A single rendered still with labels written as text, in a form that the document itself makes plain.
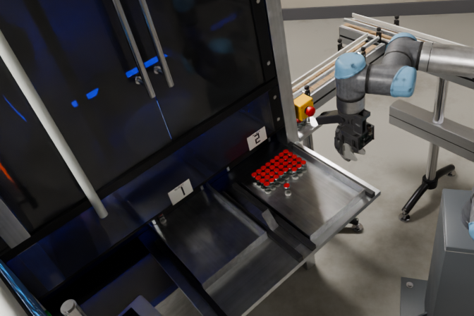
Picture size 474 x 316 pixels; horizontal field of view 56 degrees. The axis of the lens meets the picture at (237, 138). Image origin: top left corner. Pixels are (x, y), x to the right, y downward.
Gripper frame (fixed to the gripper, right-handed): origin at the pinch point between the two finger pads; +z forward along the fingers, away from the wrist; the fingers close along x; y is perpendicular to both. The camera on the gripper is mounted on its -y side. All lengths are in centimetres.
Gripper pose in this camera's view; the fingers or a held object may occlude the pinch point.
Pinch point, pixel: (346, 156)
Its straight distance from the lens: 138.8
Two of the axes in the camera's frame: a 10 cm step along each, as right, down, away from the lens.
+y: 6.2, 4.2, -6.6
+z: 1.9, 7.4, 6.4
